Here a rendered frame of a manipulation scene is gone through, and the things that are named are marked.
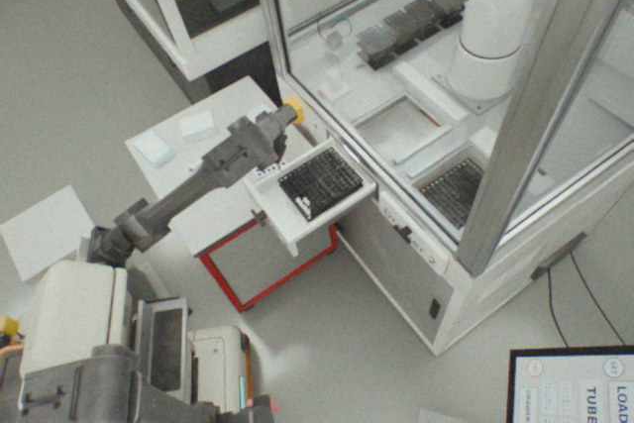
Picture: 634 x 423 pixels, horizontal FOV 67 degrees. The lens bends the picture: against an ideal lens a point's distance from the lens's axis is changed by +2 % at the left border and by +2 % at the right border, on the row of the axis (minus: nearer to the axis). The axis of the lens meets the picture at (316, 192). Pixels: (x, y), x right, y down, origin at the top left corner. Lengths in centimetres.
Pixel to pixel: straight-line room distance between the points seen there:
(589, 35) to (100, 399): 73
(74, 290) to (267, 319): 142
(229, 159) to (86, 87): 279
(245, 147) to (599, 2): 58
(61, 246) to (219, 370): 75
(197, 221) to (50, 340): 85
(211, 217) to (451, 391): 124
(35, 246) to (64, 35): 245
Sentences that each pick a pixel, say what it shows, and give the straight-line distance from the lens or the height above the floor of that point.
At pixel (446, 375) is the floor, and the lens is 226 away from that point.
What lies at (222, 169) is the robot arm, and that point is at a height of 150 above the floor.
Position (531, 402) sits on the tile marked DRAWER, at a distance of 125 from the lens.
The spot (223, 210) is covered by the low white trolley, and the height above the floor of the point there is 76.
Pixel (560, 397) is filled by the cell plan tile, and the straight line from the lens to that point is 121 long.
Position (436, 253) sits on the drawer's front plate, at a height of 92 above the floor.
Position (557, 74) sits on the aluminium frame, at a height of 167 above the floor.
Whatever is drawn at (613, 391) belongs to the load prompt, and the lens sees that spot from 116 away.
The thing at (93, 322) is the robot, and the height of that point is 134.
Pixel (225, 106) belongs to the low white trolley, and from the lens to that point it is 203.
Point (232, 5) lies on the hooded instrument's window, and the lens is 205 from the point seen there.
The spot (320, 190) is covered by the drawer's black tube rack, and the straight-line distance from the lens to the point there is 154.
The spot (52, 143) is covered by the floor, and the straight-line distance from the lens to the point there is 342.
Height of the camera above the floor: 219
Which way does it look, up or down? 57 degrees down
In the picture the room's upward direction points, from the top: 10 degrees counter-clockwise
